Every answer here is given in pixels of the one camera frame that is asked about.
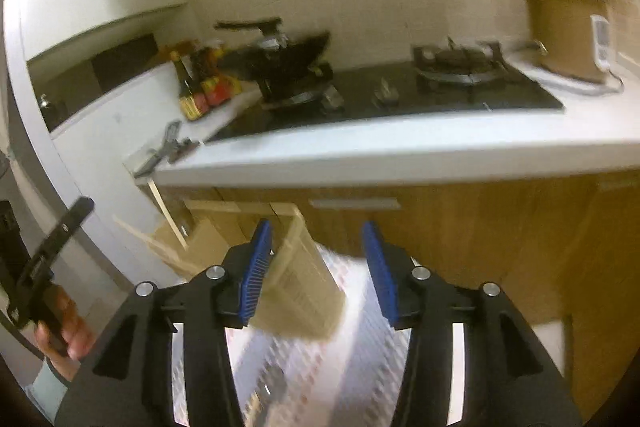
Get metal spoon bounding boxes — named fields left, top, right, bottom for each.
left=245, top=364, right=288, bottom=427

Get person's left hand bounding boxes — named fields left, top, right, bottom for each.
left=34, top=285, right=96, bottom=381

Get beige plastic utensil basket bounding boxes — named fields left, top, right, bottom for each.
left=152, top=200, right=345, bottom=340

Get striped woven cloth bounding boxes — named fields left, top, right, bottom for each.
left=169, top=246, right=467, bottom=427

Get wooden lower cabinets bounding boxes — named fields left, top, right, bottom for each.
left=160, top=170, right=639, bottom=418

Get sauce bottles cluster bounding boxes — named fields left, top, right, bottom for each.
left=169, top=46, right=242, bottom=121

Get black gas stove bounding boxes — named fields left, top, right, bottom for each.
left=204, top=40, right=564, bottom=143

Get black wok with lid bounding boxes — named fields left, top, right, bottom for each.
left=214, top=17, right=333, bottom=104

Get brown rice cooker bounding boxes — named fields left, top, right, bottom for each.
left=526, top=0, right=612, bottom=84

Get white refrigerator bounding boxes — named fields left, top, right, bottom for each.
left=3, top=0, right=188, bottom=285

